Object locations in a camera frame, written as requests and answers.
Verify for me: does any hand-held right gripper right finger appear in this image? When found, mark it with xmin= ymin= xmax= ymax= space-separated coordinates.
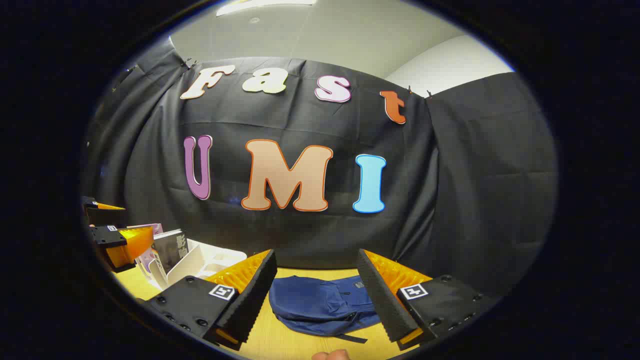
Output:
xmin=356 ymin=248 xmax=501 ymax=351

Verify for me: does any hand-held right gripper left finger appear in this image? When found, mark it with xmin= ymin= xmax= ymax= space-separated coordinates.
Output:
xmin=137 ymin=249 xmax=278 ymax=351

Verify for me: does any white bookshelf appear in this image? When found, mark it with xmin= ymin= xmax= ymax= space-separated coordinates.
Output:
xmin=147 ymin=239 xmax=248 ymax=291

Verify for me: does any blue schoolbag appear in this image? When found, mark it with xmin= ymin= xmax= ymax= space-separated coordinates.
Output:
xmin=268 ymin=275 xmax=386 ymax=344

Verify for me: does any black backdrop cloth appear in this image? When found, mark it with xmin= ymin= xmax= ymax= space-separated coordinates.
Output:
xmin=82 ymin=47 xmax=558 ymax=297

